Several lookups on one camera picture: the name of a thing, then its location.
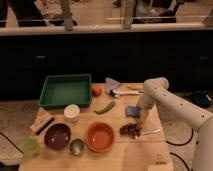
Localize wooden brush black bristles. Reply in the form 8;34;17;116
30;113;54;135

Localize dark grape bunch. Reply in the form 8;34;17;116
119;123;142;139

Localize green pea pod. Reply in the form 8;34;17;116
94;101;115;114

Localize orange fruit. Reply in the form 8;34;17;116
92;85;102;97

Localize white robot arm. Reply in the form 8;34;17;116
137;77;213;171

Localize grey spatula white handle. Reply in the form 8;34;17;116
105;77;143;97

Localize green plastic cup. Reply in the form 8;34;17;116
22;138;40;156

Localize blue sponge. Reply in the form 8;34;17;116
125;106;140;118

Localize green plastic tray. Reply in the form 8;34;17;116
38;74;92;109

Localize metal spoon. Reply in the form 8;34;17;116
134;129;160;139

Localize orange bowl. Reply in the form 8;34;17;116
84;122;115;153

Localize black cable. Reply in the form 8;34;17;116
165;128;195;147

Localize dark purple bowl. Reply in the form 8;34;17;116
44;123;71;150

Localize small metal cup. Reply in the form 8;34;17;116
70;139;84;156

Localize white lidded jar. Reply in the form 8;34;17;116
64;104;80;122

